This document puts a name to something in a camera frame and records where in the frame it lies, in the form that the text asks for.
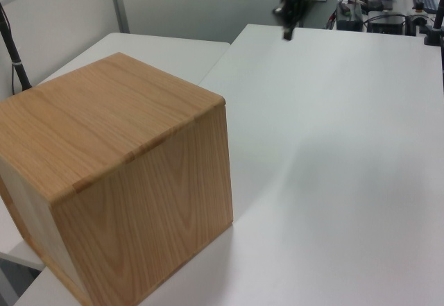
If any black electronics box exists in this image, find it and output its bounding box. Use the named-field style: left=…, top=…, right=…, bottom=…
left=337, top=1, right=364, bottom=31

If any flat black device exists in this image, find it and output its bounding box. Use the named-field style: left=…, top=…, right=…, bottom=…
left=366, top=14, right=407, bottom=35

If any black pole with table clamp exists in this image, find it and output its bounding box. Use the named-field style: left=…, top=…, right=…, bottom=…
left=422, top=0, right=444, bottom=46

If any light wooden cabinet box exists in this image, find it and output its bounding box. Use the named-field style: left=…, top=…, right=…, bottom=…
left=0, top=51, right=234, bottom=306

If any thin black stand pole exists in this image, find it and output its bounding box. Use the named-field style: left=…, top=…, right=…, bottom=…
left=0, top=2, right=34, bottom=92

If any grey partition frame post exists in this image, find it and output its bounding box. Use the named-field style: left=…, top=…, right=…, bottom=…
left=106, top=0, right=131, bottom=35

